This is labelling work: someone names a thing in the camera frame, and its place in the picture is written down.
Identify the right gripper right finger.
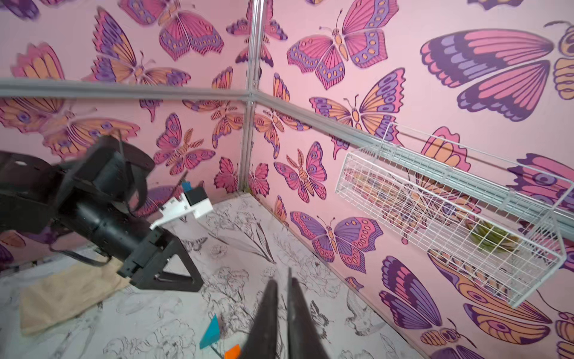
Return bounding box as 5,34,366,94
287,277,329,359

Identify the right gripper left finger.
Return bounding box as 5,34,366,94
239,279,278,359

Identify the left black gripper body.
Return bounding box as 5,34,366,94
117,227,204,293

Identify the orange wooden block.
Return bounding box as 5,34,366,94
224,345,242,359

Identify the teal triangle block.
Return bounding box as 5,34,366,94
200,314,221,349

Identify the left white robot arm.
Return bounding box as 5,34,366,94
1,136,212,293

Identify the beige cloth glove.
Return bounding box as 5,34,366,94
19,259,129,336

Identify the aluminium frame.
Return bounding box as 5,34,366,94
0,0,574,243

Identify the white wire basket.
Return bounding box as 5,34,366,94
336,127,573,308

